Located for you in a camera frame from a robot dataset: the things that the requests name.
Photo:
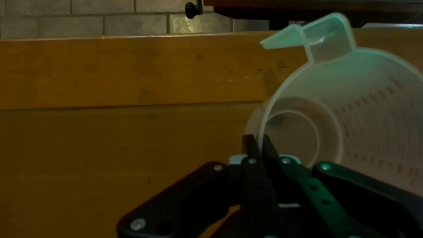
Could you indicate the clear plastic measuring jug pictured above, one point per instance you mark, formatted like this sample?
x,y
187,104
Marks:
x,y
361,96

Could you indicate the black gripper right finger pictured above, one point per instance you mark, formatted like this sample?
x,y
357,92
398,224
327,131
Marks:
x,y
335,198

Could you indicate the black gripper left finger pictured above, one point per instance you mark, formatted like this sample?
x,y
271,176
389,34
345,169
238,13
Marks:
x,y
258,198

